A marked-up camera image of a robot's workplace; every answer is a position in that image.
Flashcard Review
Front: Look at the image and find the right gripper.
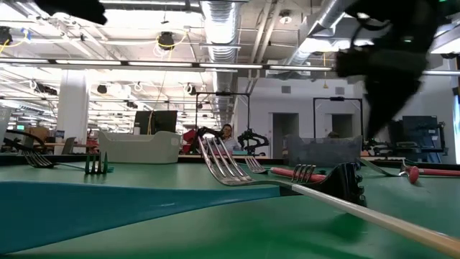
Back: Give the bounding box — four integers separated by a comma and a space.
336, 48, 428, 140

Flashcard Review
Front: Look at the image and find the dark smoky plastic bin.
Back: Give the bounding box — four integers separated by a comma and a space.
282, 135, 364, 168

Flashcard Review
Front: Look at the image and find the black fork with blue handle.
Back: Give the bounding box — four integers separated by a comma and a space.
0, 161, 368, 255
20, 150, 87, 171
291, 163, 318, 183
53, 162, 115, 173

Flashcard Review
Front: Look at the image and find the dark workstation with monitor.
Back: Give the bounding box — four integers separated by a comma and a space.
386, 114, 447, 163

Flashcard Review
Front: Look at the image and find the long ceiling light strip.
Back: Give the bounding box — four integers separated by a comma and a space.
0, 57, 460, 77

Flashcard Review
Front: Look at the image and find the person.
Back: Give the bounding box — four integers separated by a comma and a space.
219, 123, 242, 153

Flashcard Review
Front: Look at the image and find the green table mat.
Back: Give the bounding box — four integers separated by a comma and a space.
0, 160, 460, 259

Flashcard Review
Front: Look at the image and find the red cabinet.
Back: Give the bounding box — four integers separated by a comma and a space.
182, 128, 198, 155

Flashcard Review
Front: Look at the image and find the black monitor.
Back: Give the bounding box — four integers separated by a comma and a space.
133, 109, 179, 136

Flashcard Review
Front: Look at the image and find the black hanging ceiling device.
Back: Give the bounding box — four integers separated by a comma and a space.
157, 31, 176, 51

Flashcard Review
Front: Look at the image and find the white plastic bin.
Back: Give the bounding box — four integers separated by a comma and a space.
98, 130, 183, 165

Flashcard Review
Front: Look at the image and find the white pillar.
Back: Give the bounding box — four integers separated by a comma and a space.
56, 70, 90, 155

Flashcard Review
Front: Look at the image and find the black stand frame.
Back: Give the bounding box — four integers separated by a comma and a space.
313, 96, 364, 137
195, 91, 252, 159

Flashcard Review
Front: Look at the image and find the silver ceiling duct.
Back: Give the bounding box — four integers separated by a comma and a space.
199, 0, 241, 132
285, 0, 355, 71

